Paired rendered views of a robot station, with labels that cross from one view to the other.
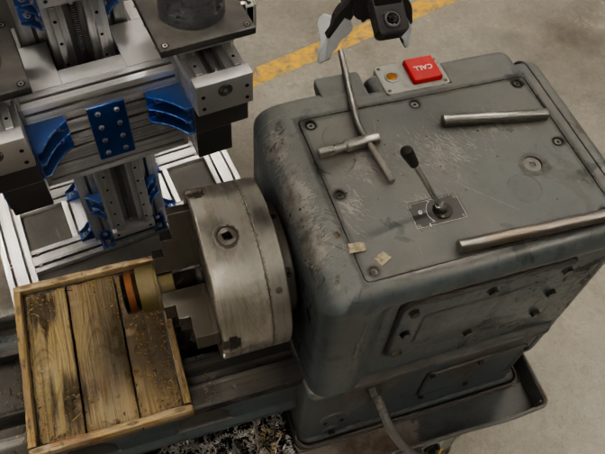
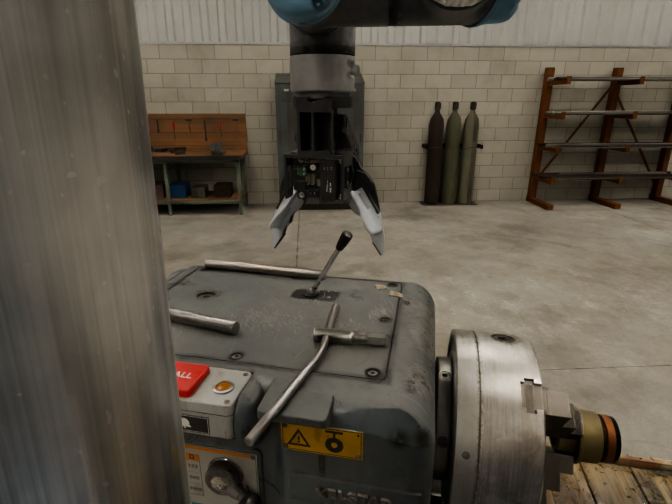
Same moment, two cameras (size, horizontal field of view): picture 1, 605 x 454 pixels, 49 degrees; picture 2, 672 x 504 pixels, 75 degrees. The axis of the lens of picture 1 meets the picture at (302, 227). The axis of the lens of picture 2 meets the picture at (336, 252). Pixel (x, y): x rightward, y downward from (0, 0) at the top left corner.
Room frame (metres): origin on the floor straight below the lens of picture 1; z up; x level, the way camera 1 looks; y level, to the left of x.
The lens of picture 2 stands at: (1.29, 0.26, 1.62)
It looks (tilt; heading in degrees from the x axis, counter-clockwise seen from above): 19 degrees down; 215
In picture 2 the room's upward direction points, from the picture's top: straight up
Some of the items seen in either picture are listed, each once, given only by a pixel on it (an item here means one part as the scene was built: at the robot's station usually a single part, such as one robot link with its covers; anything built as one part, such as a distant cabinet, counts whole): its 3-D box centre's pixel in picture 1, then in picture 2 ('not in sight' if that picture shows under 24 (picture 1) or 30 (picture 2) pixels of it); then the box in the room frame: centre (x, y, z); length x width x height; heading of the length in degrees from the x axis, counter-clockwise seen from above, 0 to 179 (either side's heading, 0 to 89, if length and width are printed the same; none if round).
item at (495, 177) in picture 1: (421, 218); (271, 407); (0.78, -0.24, 1.06); 0.59 x 0.48 x 0.39; 113
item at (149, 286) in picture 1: (148, 287); (582, 435); (0.56, 0.26, 1.08); 0.09 x 0.09 x 0.09; 23
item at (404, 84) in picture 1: (409, 84); (198, 398); (0.98, -0.18, 1.23); 0.13 x 0.08 x 0.05; 113
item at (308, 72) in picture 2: not in sight; (325, 78); (0.84, -0.06, 1.64); 0.08 x 0.08 x 0.05
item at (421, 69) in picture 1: (421, 70); (179, 380); (0.99, -0.20, 1.26); 0.06 x 0.06 x 0.02; 23
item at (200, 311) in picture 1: (200, 319); not in sight; (0.50, 0.16, 1.09); 0.12 x 0.11 x 0.05; 23
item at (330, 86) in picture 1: (341, 94); (299, 405); (0.92, -0.05, 1.24); 0.09 x 0.08 x 0.03; 113
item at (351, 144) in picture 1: (348, 145); (349, 336); (0.78, -0.07, 1.27); 0.12 x 0.02 x 0.02; 117
